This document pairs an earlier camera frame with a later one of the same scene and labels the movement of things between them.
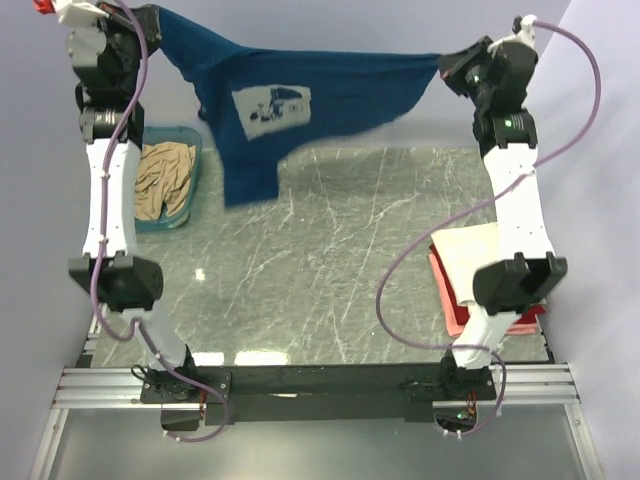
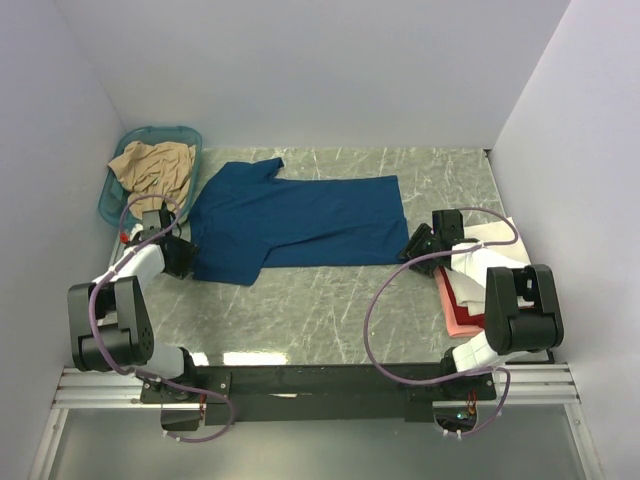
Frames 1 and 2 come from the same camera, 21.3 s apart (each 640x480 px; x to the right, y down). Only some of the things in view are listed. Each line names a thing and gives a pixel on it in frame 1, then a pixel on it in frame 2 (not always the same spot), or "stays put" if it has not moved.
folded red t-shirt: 462,308 stays put
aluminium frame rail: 82,385 stays put
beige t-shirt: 163,178 stays put
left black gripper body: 123,37 -> 184,253
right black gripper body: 467,75 -> 421,243
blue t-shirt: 256,99 -> 243,218
